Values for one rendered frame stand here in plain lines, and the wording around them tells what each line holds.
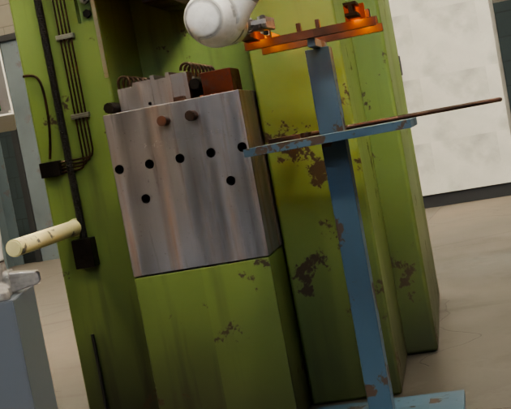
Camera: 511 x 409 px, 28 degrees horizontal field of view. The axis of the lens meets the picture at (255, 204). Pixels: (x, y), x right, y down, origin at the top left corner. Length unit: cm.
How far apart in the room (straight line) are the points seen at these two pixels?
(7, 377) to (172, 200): 115
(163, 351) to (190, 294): 18
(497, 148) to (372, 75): 472
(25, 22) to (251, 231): 93
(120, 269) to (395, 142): 96
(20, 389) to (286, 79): 145
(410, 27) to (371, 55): 472
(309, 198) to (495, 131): 515
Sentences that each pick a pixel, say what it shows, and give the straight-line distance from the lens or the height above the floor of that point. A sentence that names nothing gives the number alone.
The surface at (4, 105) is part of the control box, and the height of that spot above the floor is 99.
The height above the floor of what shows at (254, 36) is 101.
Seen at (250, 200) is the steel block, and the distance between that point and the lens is 268.
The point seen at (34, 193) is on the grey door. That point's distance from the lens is 978.
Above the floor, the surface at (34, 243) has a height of 62.
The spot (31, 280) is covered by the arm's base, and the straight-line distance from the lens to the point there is 174.
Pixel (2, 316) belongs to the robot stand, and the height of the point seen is 58.
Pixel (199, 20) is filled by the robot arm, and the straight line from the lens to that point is 192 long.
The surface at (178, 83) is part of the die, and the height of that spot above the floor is 96.
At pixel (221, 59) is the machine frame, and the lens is 324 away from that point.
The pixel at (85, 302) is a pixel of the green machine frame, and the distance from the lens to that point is 306.
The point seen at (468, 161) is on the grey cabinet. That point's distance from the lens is 796.
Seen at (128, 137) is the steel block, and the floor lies 84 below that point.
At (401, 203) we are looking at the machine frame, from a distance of 328.
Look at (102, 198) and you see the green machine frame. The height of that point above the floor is 69.
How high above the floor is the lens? 78
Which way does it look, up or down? 4 degrees down
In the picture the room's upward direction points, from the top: 10 degrees counter-clockwise
